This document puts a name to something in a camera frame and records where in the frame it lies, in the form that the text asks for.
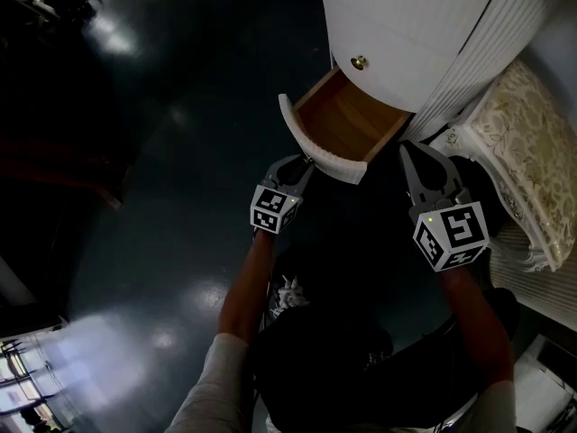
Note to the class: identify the wooden drawer with white front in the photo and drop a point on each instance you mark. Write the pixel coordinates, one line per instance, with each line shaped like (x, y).
(342, 120)

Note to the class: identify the person's black trousers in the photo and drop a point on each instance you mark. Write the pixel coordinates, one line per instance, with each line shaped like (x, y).
(338, 354)

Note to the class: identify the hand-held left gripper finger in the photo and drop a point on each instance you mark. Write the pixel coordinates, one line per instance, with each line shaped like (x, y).
(305, 178)
(272, 174)

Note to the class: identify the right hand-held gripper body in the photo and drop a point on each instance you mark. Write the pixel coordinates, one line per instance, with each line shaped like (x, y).
(455, 237)

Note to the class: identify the white stool with patterned cushion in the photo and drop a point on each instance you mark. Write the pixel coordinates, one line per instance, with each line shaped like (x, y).
(527, 151)

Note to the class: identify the person's left forearm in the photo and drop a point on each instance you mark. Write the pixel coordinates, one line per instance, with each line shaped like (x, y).
(245, 287)

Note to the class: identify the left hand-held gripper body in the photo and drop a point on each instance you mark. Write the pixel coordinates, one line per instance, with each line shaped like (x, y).
(270, 210)

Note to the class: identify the white dressing table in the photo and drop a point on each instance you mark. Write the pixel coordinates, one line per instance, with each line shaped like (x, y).
(405, 16)

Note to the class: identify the person's black left shoe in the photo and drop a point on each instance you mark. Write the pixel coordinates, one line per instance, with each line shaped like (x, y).
(288, 297)

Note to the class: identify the person's light grey sweatshirt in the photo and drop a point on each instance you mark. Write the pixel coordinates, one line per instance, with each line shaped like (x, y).
(212, 390)

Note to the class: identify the grey shelf unit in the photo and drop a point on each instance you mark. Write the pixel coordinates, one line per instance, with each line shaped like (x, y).
(541, 390)

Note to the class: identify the person's right forearm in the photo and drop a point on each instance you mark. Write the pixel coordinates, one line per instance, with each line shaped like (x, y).
(478, 323)

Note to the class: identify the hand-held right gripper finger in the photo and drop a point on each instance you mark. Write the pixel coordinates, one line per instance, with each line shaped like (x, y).
(414, 183)
(444, 174)

